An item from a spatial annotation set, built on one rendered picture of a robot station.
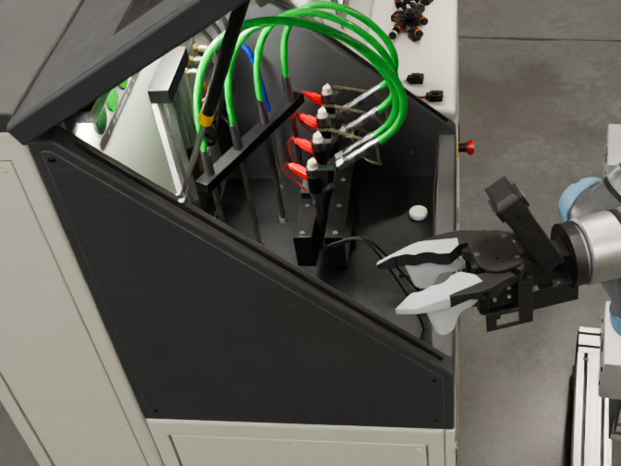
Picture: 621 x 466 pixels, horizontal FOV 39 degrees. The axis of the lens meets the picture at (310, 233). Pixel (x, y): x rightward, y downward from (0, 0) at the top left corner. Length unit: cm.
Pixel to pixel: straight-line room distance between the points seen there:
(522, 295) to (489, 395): 170
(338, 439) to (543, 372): 115
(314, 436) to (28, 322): 55
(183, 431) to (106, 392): 17
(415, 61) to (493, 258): 125
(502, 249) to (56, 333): 87
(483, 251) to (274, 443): 86
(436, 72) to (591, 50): 199
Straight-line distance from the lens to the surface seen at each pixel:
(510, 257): 94
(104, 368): 163
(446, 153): 191
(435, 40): 222
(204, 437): 173
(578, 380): 241
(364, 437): 165
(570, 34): 414
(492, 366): 271
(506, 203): 89
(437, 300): 90
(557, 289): 99
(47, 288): 149
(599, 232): 97
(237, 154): 173
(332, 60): 187
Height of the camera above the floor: 213
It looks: 43 degrees down
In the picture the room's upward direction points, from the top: 9 degrees counter-clockwise
